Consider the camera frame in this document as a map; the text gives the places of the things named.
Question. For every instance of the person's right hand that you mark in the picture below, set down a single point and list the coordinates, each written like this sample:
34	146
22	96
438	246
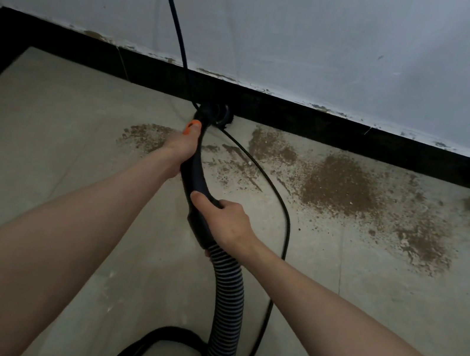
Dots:
227	226

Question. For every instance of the person's left forearm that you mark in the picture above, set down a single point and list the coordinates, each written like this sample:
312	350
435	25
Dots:
33	254

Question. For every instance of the person's left hand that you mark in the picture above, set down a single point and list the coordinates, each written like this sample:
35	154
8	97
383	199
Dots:
182	146

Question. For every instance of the brown dirt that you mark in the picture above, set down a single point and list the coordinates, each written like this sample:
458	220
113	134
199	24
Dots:
341	184

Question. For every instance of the person's right forearm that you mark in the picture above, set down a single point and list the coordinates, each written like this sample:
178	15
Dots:
359	344

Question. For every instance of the black baseboard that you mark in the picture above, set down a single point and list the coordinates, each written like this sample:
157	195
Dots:
316	122

